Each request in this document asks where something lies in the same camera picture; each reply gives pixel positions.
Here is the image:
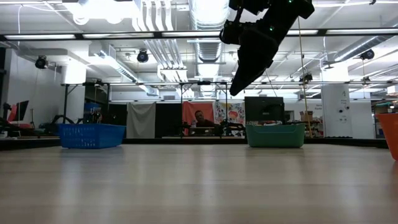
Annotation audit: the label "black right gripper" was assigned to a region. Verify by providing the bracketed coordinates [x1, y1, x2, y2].
[219, 19, 280, 97]

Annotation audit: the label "large black monitor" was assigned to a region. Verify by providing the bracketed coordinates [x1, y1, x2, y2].
[244, 96, 285, 123]

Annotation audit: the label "floral hanging cloth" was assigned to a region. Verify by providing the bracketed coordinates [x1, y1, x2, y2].
[212, 100, 246, 137]

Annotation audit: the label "person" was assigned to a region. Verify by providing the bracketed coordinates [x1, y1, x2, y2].
[193, 110, 216, 128]

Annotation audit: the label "green plastic basket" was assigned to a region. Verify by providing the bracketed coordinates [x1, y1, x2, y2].
[245, 123, 307, 149]

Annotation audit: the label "red hanging cloth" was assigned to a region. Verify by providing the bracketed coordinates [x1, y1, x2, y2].
[182, 100, 215, 137]

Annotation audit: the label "cardboard box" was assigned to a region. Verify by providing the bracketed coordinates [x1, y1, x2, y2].
[299, 110, 315, 123]

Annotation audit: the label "white ceiling pipes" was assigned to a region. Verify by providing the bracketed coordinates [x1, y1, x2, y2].
[133, 0, 189, 82]

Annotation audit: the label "black hanging panel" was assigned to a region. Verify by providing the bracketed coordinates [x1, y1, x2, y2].
[155, 102, 183, 138]

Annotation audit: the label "white pillar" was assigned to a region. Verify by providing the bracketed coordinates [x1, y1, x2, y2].
[320, 83, 351, 138]

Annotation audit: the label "grey hanging cloth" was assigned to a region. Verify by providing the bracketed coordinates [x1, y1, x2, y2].
[126, 101, 157, 139]

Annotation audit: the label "orange plastic basket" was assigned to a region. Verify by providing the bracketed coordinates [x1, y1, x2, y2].
[375, 113, 398, 162]

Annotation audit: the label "blue plastic basket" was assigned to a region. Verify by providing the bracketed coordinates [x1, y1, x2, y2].
[57, 123, 127, 149]

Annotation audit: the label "small black monitor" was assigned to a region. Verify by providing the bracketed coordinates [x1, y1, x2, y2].
[14, 100, 30, 123]

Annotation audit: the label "silver ventilation duct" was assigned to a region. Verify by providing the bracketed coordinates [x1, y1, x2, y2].
[188, 0, 233, 78]

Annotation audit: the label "black background table frame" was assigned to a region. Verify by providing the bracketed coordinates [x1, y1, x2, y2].
[61, 81, 228, 139]

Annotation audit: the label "yellow hanging rope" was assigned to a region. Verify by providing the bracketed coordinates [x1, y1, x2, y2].
[297, 18, 314, 138]

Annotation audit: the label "black aluminium table frame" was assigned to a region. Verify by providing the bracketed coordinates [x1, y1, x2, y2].
[0, 136, 398, 152]

